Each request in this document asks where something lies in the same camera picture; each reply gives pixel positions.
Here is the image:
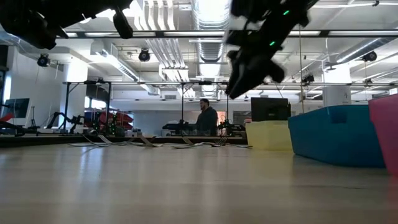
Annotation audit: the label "yellow plastic bin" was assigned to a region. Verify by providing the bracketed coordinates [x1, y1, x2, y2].
[244, 119, 294, 152]

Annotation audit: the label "black metal table frame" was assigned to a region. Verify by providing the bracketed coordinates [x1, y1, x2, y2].
[0, 135, 248, 147]

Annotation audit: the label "large silver ceiling duct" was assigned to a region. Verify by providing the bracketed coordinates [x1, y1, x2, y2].
[191, 0, 234, 99]

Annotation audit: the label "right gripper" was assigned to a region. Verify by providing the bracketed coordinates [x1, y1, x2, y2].
[225, 30, 280, 100]

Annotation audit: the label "person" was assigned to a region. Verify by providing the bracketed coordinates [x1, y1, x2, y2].
[195, 98, 220, 137]

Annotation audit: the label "dark screen monitor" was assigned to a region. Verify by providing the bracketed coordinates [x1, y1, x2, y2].
[1, 98, 32, 119]

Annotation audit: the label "teal plastic bin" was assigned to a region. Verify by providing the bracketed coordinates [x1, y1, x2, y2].
[287, 104, 387, 169]

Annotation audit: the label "slanted silver ceiling duct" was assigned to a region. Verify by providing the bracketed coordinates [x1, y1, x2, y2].
[334, 37, 398, 65]

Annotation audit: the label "black background rig frame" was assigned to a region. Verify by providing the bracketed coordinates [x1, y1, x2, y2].
[62, 80, 113, 133]
[180, 80, 230, 136]

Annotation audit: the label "pink plastic bin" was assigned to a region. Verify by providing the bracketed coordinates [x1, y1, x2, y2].
[368, 93, 398, 179]

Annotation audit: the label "black overhead crossbar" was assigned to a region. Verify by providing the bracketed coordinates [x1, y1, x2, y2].
[55, 29, 398, 39]

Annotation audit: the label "black monitor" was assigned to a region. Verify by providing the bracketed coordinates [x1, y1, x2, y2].
[251, 97, 292, 123]

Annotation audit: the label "white ceiling pipes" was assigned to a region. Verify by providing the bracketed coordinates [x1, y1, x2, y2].
[133, 0, 190, 83]

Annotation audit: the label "red background bins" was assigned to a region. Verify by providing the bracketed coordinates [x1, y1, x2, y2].
[83, 110, 134, 130]

